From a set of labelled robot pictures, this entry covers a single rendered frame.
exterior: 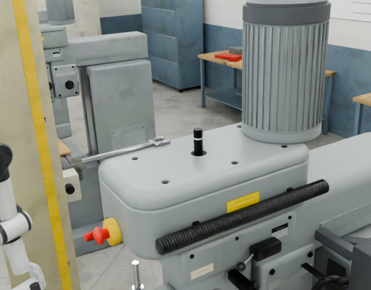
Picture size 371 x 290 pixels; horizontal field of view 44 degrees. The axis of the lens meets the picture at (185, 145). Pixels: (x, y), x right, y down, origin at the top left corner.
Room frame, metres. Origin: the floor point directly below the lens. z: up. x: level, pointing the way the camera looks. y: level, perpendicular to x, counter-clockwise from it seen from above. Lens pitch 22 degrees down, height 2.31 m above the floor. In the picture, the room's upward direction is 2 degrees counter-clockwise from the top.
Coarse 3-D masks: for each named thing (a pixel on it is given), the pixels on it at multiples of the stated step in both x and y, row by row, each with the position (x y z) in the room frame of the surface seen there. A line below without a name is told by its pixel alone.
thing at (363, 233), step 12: (360, 228) 1.13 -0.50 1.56; (348, 240) 1.09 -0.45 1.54; (360, 240) 1.08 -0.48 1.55; (324, 252) 1.09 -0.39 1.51; (324, 264) 1.09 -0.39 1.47; (336, 264) 1.05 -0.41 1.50; (348, 264) 1.02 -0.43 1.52; (312, 276) 1.12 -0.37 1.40; (348, 276) 1.02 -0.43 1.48; (324, 288) 1.08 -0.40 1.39; (336, 288) 1.04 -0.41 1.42
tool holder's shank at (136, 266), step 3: (135, 261) 1.40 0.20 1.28; (138, 261) 1.40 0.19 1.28; (132, 264) 1.39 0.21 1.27; (135, 264) 1.38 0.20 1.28; (138, 264) 1.39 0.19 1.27; (135, 267) 1.38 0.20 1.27; (138, 267) 1.39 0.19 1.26; (135, 270) 1.38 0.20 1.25; (138, 270) 1.38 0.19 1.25; (135, 273) 1.38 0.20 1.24; (138, 273) 1.38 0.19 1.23; (135, 276) 1.38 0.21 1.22; (138, 276) 1.38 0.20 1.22; (135, 279) 1.38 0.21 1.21; (138, 279) 1.38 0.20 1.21; (135, 282) 1.38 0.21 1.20; (138, 282) 1.38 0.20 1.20; (135, 285) 1.38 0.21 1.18; (138, 285) 1.38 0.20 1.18
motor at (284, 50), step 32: (256, 0) 1.13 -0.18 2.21; (288, 0) 1.09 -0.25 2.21; (320, 0) 1.06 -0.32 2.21; (256, 32) 1.04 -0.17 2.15; (288, 32) 1.00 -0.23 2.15; (320, 32) 1.02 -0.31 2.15; (256, 64) 1.03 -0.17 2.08; (288, 64) 1.00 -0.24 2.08; (320, 64) 1.03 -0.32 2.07; (256, 96) 1.03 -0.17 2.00; (288, 96) 1.00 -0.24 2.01; (320, 96) 1.04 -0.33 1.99; (256, 128) 1.03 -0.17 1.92; (288, 128) 1.00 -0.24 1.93; (320, 128) 1.05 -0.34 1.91
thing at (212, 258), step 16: (256, 224) 0.91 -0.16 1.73; (272, 224) 0.93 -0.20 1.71; (288, 224) 0.95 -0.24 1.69; (224, 240) 0.86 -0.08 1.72; (240, 240) 0.88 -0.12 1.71; (256, 240) 0.90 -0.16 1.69; (288, 240) 0.96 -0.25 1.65; (176, 256) 0.82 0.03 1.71; (192, 256) 0.81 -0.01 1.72; (208, 256) 0.84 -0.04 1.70; (224, 256) 0.86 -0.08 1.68; (240, 256) 0.88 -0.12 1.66; (176, 272) 0.83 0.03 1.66; (192, 272) 0.81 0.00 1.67; (208, 272) 0.83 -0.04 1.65
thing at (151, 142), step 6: (156, 138) 1.05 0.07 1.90; (162, 138) 1.06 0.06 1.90; (138, 144) 1.02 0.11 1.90; (144, 144) 1.02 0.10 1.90; (150, 144) 1.02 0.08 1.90; (156, 144) 1.01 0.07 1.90; (162, 144) 1.02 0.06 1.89; (114, 150) 0.99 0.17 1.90; (120, 150) 0.99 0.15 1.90; (126, 150) 0.99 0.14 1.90; (132, 150) 0.99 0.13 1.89; (96, 156) 0.96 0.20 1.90; (102, 156) 0.96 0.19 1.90; (108, 156) 0.96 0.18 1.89; (72, 162) 0.93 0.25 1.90; (78, 162) 0.93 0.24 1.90; (84, 162) 0.93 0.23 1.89
